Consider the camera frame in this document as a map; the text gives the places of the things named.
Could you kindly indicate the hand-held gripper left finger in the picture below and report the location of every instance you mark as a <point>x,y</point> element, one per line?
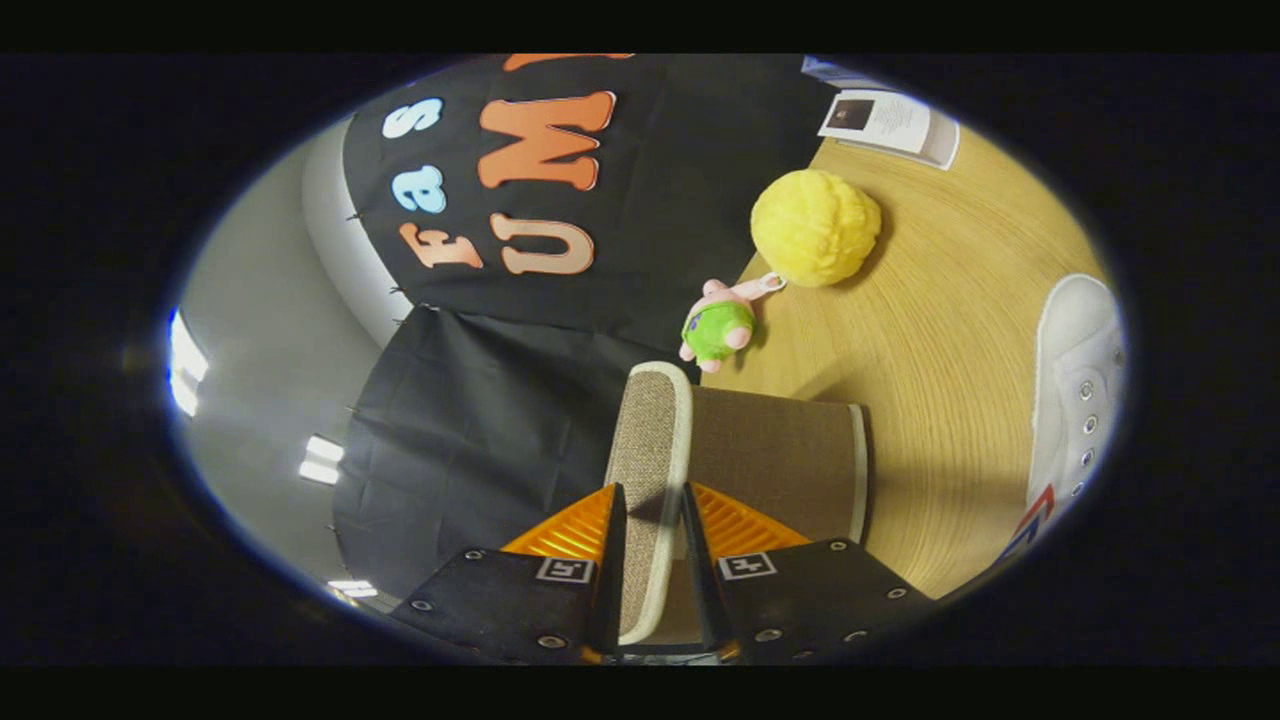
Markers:
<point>610,570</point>

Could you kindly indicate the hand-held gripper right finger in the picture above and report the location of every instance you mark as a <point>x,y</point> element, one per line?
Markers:
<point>700,570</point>

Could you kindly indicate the beige fabric storage box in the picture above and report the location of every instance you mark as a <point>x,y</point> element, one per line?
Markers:
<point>780,450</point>

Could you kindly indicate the white shoe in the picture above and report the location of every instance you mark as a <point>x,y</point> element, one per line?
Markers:
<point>1075,400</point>

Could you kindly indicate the black backdrop cloth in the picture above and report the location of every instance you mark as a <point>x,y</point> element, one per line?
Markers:
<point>480,420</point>

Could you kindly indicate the pink green plush toy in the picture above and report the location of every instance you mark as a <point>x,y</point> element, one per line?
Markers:
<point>715,330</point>

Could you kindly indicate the small ceiling light panel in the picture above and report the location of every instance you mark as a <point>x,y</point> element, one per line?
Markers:
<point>352,588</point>
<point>322,460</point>

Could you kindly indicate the yellow fluffy plush ball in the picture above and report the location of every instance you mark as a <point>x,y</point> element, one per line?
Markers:
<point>815,228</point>

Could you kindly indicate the large ceiling light panel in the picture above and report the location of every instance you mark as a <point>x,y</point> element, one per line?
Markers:
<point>185,365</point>

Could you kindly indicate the white book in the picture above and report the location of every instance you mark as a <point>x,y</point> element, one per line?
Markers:
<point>890,120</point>

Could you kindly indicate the blue book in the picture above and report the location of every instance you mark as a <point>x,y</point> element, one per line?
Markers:
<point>830,72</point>

